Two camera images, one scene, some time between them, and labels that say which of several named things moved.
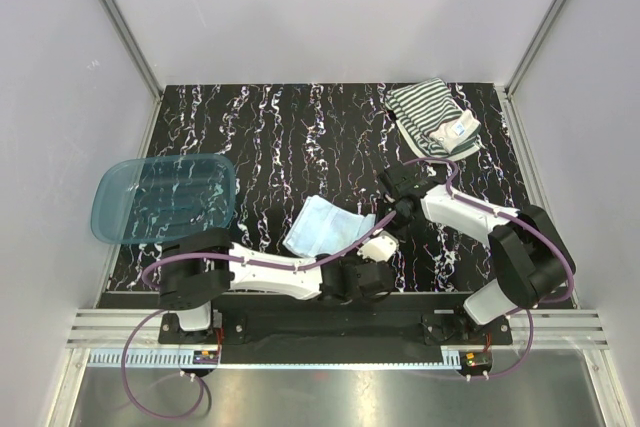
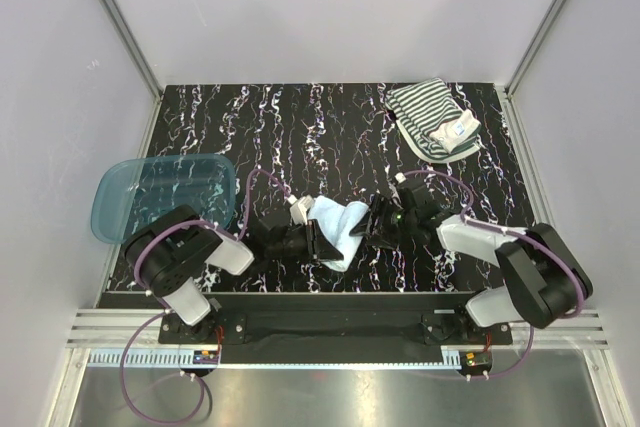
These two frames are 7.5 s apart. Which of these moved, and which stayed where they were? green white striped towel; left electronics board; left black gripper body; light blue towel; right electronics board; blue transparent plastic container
Moved: light blue towel; left black gripper body
Stayed: left electronics board; green white striped towel; blue transparent plastic container; right electronics board
